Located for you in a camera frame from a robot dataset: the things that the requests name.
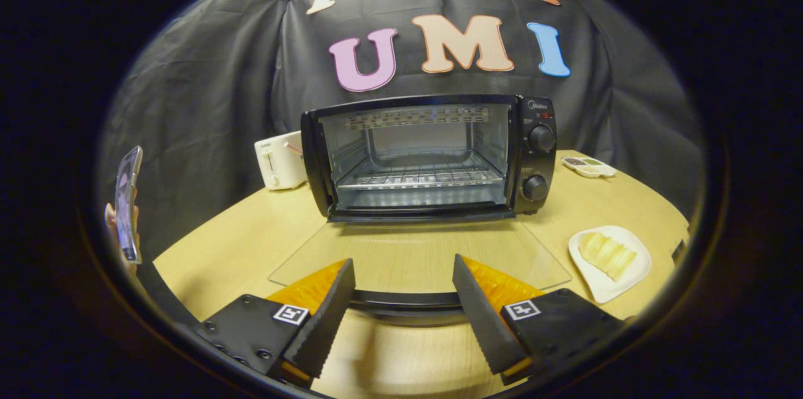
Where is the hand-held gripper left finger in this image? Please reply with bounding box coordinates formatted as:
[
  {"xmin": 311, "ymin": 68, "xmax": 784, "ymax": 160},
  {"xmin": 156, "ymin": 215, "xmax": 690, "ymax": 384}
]
[{"xmin": 191, "ymin": 258, "xmax": 356, "ymax": 388}]

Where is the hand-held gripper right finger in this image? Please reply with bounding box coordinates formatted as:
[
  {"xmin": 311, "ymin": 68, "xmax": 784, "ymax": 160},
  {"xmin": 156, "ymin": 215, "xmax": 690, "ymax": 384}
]
[{"xmin": 452, "ymin": 253, "xmax": 628, "ymax": 386}]

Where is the sliced yellow food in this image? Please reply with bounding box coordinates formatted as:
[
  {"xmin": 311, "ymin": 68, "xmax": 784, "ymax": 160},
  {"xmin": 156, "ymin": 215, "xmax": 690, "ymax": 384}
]
[{"xmin": 578, "ymin": 231, "xmax": 638, "ymax": 282}]

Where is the black toaster oven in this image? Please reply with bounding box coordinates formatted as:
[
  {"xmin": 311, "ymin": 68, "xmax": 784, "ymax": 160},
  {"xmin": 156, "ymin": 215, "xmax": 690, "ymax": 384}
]
[{"xmin": 269, "ymin": 94, "xmax": 573, "ymax": 327}]

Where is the white pop-up toaster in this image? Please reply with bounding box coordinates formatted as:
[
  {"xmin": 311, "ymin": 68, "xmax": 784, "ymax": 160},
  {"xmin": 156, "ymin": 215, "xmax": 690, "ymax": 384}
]
[{"xmin": 254, "ymin": 130, "xmax": 308, "ymax": 191}]

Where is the white square plate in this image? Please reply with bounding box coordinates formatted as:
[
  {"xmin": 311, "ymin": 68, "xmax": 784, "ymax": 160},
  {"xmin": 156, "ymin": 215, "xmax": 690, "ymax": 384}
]
[{"xmin": 568, "ymin": 225, "xmax": 652, "ymax": 305}]

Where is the white divided sauce dish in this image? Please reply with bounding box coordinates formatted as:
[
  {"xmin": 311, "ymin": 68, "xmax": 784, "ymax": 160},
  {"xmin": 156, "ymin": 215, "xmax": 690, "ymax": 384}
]
[{"xmin": 562, "ymin": 157, "xmax": 617, "ymax": 179}]

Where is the black backdrop cloth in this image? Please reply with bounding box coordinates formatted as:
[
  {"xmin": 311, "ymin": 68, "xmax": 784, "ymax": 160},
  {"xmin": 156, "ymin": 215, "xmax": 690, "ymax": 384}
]
[{"xmin": 97, "ymin": 0, "xmax": 705, "ymax": 262}]

